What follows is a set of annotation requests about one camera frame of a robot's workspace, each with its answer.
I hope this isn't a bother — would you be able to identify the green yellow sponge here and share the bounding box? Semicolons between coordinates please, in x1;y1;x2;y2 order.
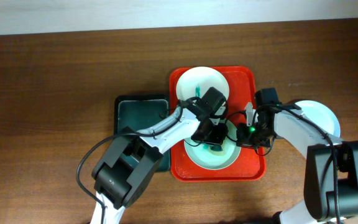
209;144;223;153

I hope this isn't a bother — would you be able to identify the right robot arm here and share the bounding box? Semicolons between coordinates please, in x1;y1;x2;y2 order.
236;104;358;224

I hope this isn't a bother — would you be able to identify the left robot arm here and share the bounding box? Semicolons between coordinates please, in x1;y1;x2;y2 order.
91;97;227;223

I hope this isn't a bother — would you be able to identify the white plate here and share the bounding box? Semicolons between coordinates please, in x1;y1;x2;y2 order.
175;67;229;100

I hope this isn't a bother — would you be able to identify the red plastic tray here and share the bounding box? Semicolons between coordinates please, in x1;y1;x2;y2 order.
170;66;266;182

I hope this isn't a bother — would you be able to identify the black water tray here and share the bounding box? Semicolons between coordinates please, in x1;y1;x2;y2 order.
113;95;171;173

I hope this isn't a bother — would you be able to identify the light blue plate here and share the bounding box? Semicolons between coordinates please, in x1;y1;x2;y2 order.
295;100;341;137

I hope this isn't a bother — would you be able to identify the light green plate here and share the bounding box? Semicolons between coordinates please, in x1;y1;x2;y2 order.
184;120;241;170

